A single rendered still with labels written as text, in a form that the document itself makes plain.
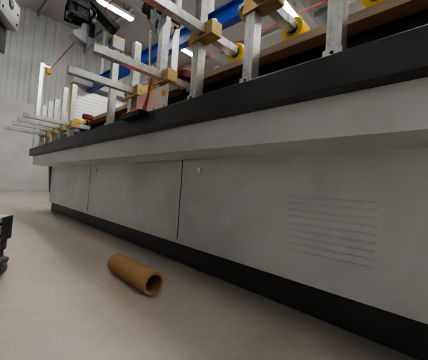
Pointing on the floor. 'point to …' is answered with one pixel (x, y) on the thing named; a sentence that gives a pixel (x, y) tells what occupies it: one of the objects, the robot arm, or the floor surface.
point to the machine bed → (299, 222)
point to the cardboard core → (136, 273)
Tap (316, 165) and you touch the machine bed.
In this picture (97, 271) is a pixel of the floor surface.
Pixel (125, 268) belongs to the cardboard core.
